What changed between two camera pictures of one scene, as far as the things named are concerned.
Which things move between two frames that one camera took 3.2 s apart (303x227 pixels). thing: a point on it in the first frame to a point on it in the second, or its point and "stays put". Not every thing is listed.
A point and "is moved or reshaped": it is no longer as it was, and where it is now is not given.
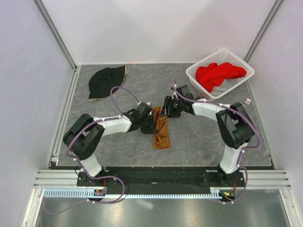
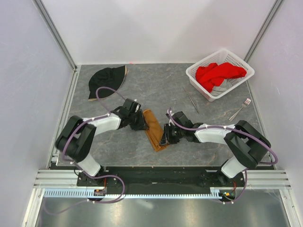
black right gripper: x=168 y=101 to x=166 y=139
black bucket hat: x=101 y=82 stays put
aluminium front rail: x=276 y=178 stays put
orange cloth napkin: x=161 y=137 is moved or reshaped
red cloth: x=212 y=75 stays put
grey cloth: x=225 y=84 stays put
